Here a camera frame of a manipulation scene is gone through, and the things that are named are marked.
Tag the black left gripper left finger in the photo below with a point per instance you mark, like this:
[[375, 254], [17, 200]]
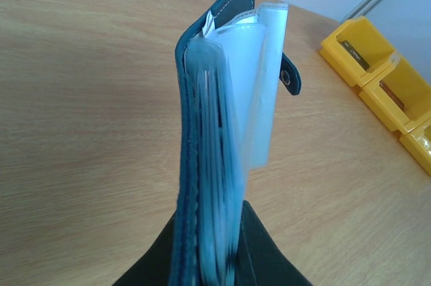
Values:
[[153, 268]]

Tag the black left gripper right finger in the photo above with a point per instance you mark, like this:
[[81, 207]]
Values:
[[259, 261]]

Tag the blue leather card holder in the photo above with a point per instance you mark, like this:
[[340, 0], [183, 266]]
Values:
[[230, 63]]

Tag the red credit card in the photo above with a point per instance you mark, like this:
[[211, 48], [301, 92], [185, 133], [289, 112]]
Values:
[[392, 95]]

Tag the black credit card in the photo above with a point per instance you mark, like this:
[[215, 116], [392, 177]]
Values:
[[355, 54]]

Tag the yellow bin near right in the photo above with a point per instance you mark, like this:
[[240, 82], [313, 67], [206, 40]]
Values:
[[417, 143]]

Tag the yellow bin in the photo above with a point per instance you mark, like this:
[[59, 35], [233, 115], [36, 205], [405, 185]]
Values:
[[410, 87], [368, 41], [417, 143]]

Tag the yellow bin middle right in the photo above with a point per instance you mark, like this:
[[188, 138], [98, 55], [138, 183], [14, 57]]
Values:
[[410, 87]]

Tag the yellow bin far right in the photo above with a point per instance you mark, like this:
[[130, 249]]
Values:
[[368, 41]]

